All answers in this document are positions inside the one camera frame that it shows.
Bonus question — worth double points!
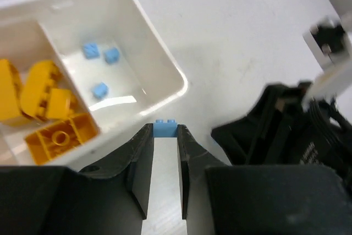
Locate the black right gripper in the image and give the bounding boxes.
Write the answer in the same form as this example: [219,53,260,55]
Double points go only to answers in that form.
[211,83,351,174]

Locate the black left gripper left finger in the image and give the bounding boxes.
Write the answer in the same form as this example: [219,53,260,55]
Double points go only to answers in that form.
[1,124,153,234]

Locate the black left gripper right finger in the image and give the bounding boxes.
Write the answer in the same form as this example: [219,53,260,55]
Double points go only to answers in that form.
[177,125,351,234]

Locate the light blue lego piece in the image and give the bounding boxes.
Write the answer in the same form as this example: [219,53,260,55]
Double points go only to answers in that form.
[91,83,109,100]
[82,42,100,59]
[104,47,120,64]
[153,119,178,138]

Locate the white divided plastic container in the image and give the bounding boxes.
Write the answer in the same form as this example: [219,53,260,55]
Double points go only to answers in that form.
[1,0,188,170]

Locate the yellow lego pieces in container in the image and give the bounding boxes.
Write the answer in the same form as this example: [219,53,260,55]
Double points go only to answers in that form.
[1,59,99,165]

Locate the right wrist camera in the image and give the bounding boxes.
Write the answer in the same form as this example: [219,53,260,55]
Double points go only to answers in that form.
[302,12,351,110]

